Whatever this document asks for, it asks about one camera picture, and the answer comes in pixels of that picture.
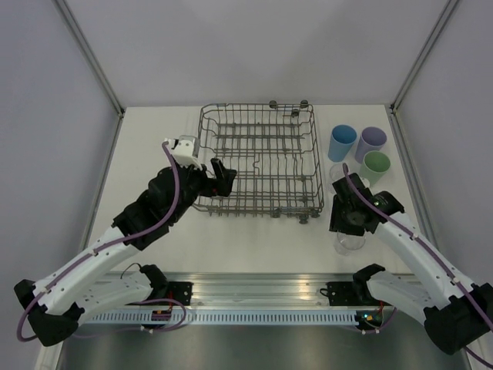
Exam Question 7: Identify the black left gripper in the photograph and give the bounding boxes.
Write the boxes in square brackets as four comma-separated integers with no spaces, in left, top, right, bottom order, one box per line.
[169,153,236,223]

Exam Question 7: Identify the clear glass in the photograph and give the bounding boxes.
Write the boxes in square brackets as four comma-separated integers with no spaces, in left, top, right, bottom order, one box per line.
[334,232,366,256]
[328,163,344,194]

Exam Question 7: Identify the green plastic cup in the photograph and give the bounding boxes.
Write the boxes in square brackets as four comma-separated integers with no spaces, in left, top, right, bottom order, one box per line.
[359,150,391,187]

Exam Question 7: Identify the blue plastic cup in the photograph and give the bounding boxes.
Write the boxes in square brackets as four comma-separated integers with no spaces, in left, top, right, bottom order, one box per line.
[328,125,357,163]

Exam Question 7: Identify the purple plastic cup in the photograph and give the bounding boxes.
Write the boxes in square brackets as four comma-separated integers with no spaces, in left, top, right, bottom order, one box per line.
[354,126,387,163]

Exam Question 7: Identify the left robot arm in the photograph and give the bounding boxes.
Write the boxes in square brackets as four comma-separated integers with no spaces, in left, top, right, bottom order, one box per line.
[14,158,237,347]

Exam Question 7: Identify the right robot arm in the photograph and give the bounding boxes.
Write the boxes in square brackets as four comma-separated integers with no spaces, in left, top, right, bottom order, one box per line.
[329,173,492,355]

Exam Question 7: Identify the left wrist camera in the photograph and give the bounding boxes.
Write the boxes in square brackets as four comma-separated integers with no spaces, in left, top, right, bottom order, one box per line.
[164,135,202,170]

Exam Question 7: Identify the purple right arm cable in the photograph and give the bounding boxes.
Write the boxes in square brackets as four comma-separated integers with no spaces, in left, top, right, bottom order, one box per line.
[341,162,493,369]

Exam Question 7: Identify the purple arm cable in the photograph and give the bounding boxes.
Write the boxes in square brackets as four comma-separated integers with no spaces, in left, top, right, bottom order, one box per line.
[15,141,182,343]
[341,162,493,369]

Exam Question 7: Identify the grey wire dish rack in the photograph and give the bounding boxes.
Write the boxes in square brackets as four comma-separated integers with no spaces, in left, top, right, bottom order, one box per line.
[194,100,324,224]

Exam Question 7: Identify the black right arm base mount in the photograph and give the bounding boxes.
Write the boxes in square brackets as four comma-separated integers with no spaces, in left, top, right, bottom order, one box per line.
[318,281,374,307]

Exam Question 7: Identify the aluminium table front rail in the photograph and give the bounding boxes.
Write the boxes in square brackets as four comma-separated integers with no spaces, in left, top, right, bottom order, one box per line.
[88,271,475,309]

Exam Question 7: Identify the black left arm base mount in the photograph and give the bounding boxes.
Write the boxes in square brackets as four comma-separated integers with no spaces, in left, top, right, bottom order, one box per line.
[148,281,193,306]

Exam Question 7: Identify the aluminium frame post right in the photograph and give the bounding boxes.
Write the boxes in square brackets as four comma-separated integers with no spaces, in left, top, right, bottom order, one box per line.
[388,0,461,114]

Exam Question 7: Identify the aluminium frame post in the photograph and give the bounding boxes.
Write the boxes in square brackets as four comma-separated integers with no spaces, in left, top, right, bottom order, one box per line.
[52,0,126,118]
[388,0,461,114]

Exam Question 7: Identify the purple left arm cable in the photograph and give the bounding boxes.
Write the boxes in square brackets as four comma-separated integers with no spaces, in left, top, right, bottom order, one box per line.
[15,141,182,343]

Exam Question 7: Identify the white slotted cable duct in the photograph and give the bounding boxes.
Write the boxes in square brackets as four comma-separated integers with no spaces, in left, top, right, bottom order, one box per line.
[88,308,357,326]

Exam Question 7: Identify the aluminium frame post left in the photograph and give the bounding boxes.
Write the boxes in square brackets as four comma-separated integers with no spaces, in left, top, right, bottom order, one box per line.
[52,0,126,118]

